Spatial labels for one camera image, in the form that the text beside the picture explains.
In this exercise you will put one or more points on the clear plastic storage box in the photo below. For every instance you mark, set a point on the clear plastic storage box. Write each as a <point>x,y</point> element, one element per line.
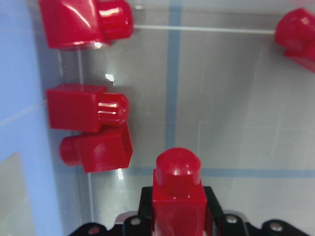
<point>205,75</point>

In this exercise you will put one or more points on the red block far right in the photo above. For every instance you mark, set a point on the red block far right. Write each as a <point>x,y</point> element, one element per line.
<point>295,32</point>

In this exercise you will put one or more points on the red block picked one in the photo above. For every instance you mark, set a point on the red block picked one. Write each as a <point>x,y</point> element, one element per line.
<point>179,201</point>

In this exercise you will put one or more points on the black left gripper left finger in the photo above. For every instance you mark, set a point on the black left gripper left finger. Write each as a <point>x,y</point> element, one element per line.
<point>145,209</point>

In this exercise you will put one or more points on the red block pair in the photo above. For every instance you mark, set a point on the red block pair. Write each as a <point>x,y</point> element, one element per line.
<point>85,108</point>
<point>106,150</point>

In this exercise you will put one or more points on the red block upper pair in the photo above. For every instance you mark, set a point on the red block upper pair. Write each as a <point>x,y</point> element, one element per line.
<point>85,108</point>

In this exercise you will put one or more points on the blue plastic tray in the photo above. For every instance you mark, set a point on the blue plastic tray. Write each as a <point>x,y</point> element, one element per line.
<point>29,204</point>

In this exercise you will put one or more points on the red block lower pair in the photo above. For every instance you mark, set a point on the red block lower pair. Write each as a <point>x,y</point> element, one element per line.
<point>106,150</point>

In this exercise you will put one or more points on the red block front corner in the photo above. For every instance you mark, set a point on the red block front corner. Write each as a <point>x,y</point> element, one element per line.
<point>84,24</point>

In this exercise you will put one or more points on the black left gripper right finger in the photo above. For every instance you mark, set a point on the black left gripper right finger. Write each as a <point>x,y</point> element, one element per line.
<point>213,210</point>

